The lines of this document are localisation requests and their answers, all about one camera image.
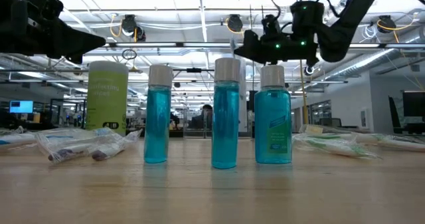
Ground green disinfecting wipes canister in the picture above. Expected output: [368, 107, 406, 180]
[85, 60, 129, 136]

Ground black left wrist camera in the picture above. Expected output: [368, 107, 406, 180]
[26, 0, 64, 19]

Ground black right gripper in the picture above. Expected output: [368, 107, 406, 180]
[234, 29, 320, 67]

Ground black equipment cart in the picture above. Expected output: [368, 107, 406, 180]
[247, 90, 258, 112]

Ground silver ceiling duct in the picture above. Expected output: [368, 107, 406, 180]
[327, 27, 425, 82]

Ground person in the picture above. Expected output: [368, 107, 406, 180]
[189, 104, 213, 131]

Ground black monitor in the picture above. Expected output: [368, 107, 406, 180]
[402, 90, 425, 118]

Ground black ceiling cord reel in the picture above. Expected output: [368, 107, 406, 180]
[225, 13, 245, 35]
[111, 13, 147, 43]
[376, 14, 416, 35]

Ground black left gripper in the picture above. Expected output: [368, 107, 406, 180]
[0, 0, 106, 64]

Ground black aluminium table frame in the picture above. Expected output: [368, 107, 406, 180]
[127, 129, 299, 139]

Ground grey mesh chair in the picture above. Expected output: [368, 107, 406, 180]
[318, 117, 343, 128]

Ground monitor with blue screen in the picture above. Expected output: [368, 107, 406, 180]
[9, 100, 34, 114]

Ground long ceiling light bar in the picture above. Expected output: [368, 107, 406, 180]
[102, 41, 425, 49]

